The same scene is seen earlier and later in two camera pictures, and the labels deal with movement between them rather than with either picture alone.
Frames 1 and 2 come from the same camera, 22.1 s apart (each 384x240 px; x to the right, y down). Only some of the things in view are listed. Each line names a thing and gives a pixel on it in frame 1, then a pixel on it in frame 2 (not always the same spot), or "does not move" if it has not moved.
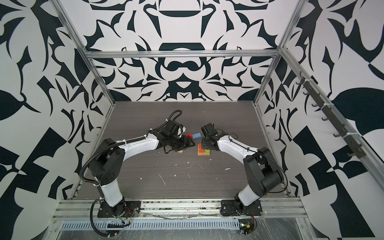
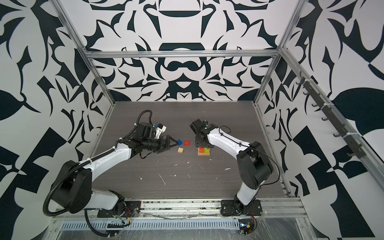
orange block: [200, 153] does not move
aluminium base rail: [178, 209] does not move
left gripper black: [186, 143] -> [168, 146]
